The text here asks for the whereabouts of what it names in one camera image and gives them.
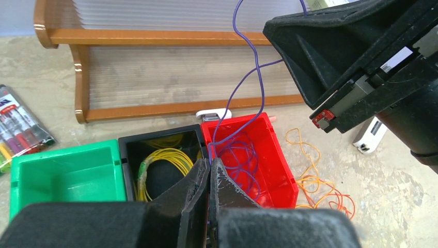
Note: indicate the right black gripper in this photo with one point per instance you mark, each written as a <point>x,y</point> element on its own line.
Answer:
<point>388,42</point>

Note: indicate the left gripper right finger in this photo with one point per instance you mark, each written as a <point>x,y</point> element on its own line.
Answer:
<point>238,221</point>

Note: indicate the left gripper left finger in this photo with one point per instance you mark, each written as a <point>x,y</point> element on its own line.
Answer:
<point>177,218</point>

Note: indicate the black plastic bin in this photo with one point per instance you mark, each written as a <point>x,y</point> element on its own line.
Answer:
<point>154,162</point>

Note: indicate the red plastic bin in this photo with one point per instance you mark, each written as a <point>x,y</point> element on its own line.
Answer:
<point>253,159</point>

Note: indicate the green plastic bin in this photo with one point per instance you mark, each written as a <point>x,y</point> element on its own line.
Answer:
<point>91,172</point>

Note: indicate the white red carton box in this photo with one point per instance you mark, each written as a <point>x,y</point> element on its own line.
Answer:
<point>321,4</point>

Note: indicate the white usb charger block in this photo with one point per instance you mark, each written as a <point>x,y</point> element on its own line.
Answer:
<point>370,135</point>

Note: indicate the light blue stapler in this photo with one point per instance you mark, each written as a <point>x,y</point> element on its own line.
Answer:
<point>213,114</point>

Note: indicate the wooden two-tier shelf rack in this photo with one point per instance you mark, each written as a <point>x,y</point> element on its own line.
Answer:
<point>149,58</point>

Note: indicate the pack of coloured markers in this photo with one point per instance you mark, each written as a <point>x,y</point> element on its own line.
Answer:
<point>21,132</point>

